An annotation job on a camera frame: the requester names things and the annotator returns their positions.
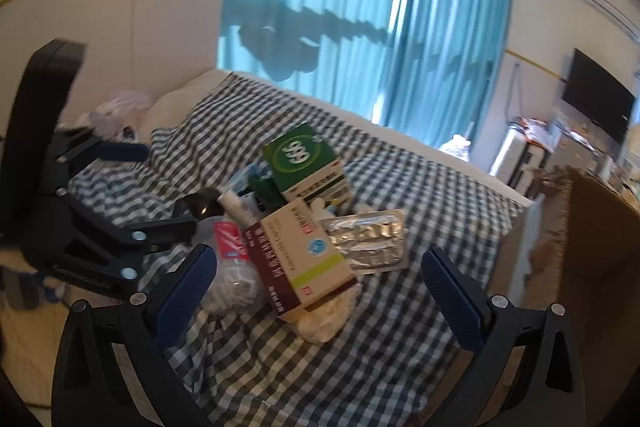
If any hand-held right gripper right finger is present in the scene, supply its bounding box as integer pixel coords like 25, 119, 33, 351
420, 247, 586, 427

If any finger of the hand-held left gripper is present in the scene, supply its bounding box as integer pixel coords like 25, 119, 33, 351
42, 189, 200, 305
50, 127, 150, 168

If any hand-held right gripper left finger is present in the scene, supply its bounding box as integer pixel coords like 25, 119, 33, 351
50, 244, 218, 427

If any white toothpaste tube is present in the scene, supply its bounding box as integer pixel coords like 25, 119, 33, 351
220, 189, 255, 228

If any silver foil blister pack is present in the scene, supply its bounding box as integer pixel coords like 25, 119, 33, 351
320, 208, 408, 275

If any red and white medicine box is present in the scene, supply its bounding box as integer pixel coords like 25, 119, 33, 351
242, 199, 358, 323

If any white tissue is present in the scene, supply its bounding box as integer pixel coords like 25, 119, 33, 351
295, 279, 363, 345

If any brown cardboard box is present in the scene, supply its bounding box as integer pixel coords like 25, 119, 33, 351
530, 164, 640, 358

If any white printed plastic bag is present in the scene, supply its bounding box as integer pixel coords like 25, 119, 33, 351
75, 89, 153, 142

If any clear bag of cotton swabs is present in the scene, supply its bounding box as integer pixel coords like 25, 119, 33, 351
200, 217, 261, 314

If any checkered blanket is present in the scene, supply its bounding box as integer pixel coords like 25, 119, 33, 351
67, 74, 526, 427

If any white suitcase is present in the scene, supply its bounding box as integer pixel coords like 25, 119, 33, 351
490, 122, 543, 198

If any clear plastic bag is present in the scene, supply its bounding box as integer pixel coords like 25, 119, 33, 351
440, 134, 473, 160

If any green medicine box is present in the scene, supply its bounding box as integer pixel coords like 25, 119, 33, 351
263, 123, 351, 205

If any silver mini fridge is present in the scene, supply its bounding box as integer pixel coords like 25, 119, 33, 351
542, 127, 598, 172

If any black wall television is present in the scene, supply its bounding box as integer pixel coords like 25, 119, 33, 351
560, 48, 637, 145

